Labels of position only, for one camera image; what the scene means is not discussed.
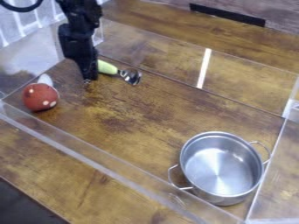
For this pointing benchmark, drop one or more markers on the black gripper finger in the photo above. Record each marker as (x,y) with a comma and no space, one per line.
(90,70)

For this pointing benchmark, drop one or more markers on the red toy mushroom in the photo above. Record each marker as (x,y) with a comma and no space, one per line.
(41,96)

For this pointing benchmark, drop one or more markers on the clear acrylic triangular bracket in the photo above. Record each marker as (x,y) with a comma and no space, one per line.
(98,38)

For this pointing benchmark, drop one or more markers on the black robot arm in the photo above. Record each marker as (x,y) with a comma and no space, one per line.
(75,35)

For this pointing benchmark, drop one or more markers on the clear acrylic enclosure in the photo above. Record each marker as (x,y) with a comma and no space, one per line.
(98,158)

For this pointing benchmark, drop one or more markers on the black strip on table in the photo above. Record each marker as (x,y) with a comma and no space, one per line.
(229,15)

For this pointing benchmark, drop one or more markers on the stainless steel pot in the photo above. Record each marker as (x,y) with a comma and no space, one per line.
(221,167)

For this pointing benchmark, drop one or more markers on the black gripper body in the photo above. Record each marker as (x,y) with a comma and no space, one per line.
(77,49)

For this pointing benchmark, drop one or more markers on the green handled metal spoon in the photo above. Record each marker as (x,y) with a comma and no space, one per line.
(130,75)

